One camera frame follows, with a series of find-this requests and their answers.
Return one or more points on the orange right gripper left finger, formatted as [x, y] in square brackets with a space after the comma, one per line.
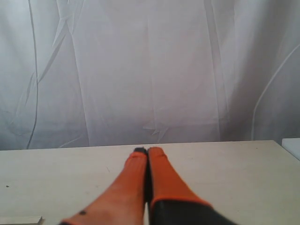
[123, 202]

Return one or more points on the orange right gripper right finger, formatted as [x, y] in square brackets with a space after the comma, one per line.
[173, 202]

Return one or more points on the wood stick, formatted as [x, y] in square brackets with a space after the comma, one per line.
[21, 220]

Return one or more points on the white side table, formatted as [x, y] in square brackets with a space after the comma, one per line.
[292, 145]

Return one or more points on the white backdrop cloth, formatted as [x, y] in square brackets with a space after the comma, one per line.
[79, 73]

